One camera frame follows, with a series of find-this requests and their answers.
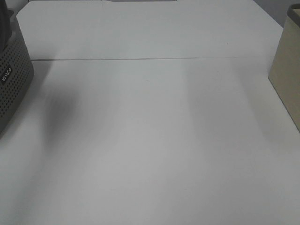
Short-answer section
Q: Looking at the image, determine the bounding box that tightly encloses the dark grey towel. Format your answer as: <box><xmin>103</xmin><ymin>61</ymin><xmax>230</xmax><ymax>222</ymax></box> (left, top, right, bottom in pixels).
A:
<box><xmin>0</xmin><ymin>0</ymin><xmax>14</xmax><ymax>53</ymax></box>

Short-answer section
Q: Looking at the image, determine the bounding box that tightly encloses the grey perforated plastic basket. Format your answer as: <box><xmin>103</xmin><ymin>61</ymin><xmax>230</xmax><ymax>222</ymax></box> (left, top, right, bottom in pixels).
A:
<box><xmin>0</xmin><ymin>8</ymin><xmax>34</xmax><ymax>133</ymax></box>

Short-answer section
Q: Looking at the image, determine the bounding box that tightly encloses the beige fabric storage bin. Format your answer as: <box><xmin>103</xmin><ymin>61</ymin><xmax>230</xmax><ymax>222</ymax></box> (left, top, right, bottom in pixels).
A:
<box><xmin>268</xmin><ymin>4</ymin><xmax>300</xmax><ymax>129</ymax></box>

